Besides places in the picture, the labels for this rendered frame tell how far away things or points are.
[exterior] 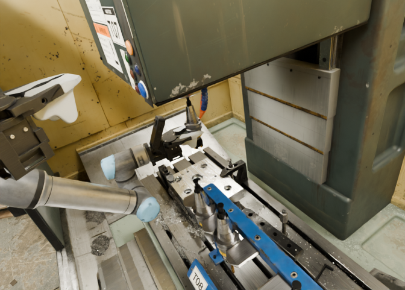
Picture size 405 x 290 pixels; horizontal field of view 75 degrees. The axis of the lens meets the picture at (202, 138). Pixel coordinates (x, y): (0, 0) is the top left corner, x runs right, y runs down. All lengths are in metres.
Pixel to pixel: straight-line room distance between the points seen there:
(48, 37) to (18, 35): 0.14
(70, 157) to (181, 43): 1.60
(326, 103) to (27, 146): 0.91
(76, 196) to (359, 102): 0.91
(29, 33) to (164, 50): 1.35
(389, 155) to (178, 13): 1.14
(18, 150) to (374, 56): 0.90
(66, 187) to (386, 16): 0.96
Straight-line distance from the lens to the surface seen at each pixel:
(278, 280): 0.64
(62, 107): 0.41
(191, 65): 0.53
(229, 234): 0.67
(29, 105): 0.36
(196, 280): 0.98
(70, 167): 2.05
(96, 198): 0.80
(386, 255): 1.52
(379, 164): 1.35
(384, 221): 1.60
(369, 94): 1.01
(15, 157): 0.37
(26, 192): 0.73
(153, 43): 0.49
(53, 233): 1.42
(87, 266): 1.54
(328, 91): 1.02
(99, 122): 1.93
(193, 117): 0.93
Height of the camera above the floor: 1.77
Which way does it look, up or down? 32 degrees down
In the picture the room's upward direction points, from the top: 12 degrees counter-clockwise
